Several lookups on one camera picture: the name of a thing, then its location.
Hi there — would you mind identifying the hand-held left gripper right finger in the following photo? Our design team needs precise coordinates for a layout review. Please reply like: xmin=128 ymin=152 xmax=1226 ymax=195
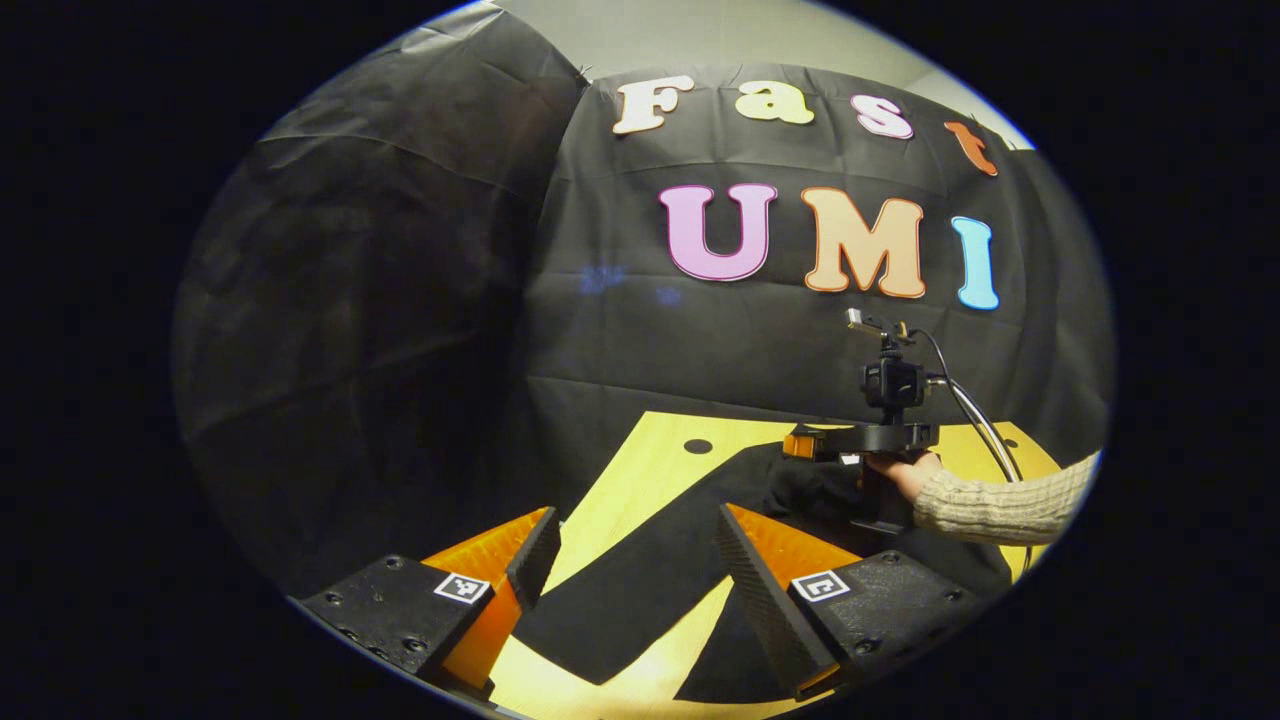
xmin=715 ymin=503 xmax=993 ymax=703

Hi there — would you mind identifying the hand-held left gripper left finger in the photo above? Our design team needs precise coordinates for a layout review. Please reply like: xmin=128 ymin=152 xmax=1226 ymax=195
xmin=298 ymin=506 xmax=563 ymax=703

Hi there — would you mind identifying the black button shirt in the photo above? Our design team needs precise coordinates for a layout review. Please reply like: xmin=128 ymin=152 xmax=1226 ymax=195
xmin=510 ymin=440 xmax=1013 ymax=706

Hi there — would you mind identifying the black backdrop cloth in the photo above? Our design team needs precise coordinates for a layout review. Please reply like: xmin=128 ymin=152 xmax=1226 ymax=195
xmin=172 ymin=0 xmax=1117 ymax=601

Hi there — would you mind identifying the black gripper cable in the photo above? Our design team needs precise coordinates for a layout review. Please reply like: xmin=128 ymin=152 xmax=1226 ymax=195
xmin=912 ymin=328 xmax=1033 ymax=576

